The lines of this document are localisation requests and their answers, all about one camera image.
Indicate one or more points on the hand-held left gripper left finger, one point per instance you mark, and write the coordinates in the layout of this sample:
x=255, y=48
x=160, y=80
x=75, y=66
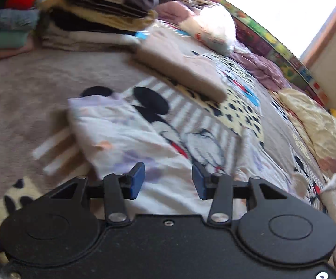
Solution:
x=136, y=180

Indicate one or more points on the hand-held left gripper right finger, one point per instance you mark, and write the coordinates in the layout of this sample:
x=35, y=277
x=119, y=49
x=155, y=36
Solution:
x=200, y=181

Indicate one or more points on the white floral quilted garment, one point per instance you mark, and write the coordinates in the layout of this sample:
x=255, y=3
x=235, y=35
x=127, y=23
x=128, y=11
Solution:
x=112, y=139

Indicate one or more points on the beige folded garment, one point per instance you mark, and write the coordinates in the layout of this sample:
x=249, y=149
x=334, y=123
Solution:
x=182, y=69

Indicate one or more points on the purple duvet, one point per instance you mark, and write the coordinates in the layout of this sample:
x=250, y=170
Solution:
x=261, y=66

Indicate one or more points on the cream comforter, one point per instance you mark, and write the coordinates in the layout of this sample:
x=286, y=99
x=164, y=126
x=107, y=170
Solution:
x=319, y=125

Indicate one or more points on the printed cartoon mouse blanket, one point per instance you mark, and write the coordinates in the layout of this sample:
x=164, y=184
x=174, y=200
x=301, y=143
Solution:
x=25, y=98

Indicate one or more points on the white plastic bag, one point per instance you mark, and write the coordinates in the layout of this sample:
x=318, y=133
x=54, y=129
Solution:
x=214, y=29

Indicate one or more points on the colourful alphabet foam mat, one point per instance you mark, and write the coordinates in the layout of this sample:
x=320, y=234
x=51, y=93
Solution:
x=272, y=43

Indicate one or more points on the pink quilt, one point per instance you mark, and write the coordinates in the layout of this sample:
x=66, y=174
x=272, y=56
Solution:
x=171, y=10

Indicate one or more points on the window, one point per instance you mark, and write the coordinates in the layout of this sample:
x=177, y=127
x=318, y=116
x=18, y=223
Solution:
x=272, y=0

